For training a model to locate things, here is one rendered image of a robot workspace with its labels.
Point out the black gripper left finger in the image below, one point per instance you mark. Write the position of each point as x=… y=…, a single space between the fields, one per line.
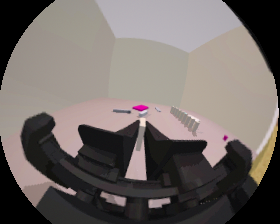
x=120 y=142

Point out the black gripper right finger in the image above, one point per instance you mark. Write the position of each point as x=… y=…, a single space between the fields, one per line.
x=158 y=148

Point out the magenta flat square slab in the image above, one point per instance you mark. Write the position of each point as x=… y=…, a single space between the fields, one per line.
x=140 y=108

